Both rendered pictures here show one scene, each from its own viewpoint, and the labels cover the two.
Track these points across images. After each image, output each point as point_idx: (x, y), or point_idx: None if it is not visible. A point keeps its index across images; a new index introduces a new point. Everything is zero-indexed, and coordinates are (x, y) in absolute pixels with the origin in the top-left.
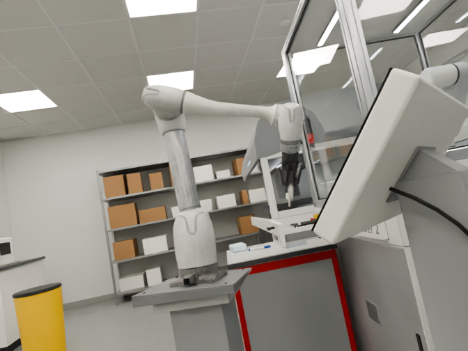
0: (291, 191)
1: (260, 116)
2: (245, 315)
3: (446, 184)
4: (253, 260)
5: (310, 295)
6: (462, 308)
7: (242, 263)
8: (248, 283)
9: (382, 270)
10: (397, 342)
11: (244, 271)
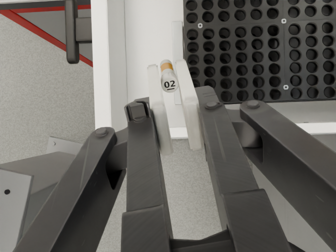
0: (185, 121)
1: None
2: (60, 40)
3: None
4: (46, 1)
5: None
6: None
7: (15, 5)
8: (49, 19)
9: (325, 248)
10: (278, 199)
11: (11, 242)
